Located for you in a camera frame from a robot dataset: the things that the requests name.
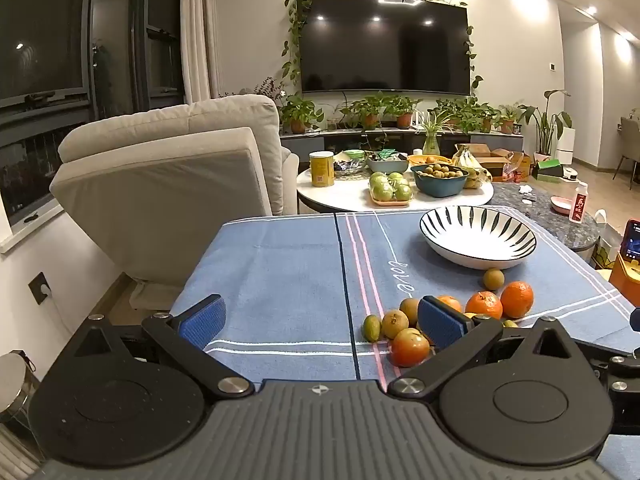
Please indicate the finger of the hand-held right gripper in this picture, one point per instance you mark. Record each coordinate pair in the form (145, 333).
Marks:
(635, 320)
(620, 366)

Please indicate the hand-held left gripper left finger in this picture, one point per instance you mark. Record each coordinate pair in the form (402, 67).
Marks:
(202, 322)

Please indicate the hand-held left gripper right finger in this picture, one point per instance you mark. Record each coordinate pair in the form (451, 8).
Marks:
(440, 322)

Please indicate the orange mandarin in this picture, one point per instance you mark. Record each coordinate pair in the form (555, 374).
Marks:
(517, 299)
(450, 302)
(484, 305)

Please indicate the red apple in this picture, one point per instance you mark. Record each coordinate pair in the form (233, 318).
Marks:
(410, 347)

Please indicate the small green fruit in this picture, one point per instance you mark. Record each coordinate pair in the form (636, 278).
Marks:
(510, 323)
(372, 328)

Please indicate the white bowl with dark stripes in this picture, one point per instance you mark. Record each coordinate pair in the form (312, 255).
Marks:
(450, 246)

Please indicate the orange wooden phone stand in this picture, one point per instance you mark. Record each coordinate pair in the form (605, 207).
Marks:
(627, 280)

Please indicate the white printed paper bag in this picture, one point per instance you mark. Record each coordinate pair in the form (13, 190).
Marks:
(602, 255)

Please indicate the phone in red case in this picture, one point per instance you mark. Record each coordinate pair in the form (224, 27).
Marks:
(632, 242)

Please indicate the blue striped tablecloth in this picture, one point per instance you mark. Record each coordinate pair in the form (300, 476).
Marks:
(280, 280)

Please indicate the white bottle with red label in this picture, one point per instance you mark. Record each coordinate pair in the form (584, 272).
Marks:
(579, 203)

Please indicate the dark marble round table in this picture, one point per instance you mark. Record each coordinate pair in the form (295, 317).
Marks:
(545, 220)

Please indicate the dark blue bowl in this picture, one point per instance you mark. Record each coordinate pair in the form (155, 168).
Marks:
(440, 187)

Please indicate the pink dish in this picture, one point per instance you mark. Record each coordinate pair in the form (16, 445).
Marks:
(561, 205)

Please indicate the pack of green apples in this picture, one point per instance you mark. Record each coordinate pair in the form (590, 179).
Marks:
(390, 187)

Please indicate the pile of longans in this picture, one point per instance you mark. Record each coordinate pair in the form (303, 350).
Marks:
(440, 171)

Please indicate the white tissue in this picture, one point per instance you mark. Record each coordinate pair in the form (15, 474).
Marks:
(525, 189)

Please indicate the white robot vacuum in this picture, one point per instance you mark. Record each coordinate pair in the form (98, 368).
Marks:
(571, 175)

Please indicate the round white table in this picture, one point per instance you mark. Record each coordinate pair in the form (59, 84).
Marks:
(340, 197)

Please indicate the orange plastic basket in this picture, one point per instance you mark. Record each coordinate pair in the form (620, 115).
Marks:
(425, 160)

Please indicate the bunch of bananas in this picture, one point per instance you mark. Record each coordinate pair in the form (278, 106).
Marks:
(470, 160)

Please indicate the red snack bags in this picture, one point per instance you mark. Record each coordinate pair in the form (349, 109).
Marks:
(515, 174)

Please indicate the beige recliner sofa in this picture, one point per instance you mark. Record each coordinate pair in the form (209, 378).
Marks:
(165, 160)

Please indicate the grey dining chair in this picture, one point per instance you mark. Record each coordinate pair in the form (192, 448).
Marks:
(629, 147)

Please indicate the cardboard box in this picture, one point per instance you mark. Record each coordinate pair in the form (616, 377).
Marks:
(492, 157)

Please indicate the green box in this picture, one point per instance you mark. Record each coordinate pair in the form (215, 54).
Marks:
(547, 170)

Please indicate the glass vase with green plant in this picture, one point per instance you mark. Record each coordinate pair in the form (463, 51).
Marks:
(431, 142)

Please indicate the pile of snack packets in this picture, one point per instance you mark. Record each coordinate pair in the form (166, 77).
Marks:
(350, 165)

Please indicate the white air purifier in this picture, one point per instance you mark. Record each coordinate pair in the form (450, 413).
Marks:
(565, 142)

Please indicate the yellow can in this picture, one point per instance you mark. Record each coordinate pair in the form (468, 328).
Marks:
(321, 169)

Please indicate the metal trash can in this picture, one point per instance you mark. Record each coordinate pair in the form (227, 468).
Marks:
(15, 385)

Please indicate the grey television cabinet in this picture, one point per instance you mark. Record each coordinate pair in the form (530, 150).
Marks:
(340, 138)

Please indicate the tall leafy floor plant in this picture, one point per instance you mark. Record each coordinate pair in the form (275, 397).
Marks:
(545, 120)

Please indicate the row of potted plants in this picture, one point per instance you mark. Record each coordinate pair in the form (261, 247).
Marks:
(370, 110)

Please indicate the red flower arrangement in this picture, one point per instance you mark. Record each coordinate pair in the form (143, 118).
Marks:
(272, 89)

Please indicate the black television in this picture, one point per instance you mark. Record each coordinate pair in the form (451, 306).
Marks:
(385, 42)

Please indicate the beige curtain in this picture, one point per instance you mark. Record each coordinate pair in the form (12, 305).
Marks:
(197, 35)

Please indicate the dark window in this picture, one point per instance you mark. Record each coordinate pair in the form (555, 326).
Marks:
(45, 35)

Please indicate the wall socket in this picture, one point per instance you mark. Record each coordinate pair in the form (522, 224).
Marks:
(39, 287)

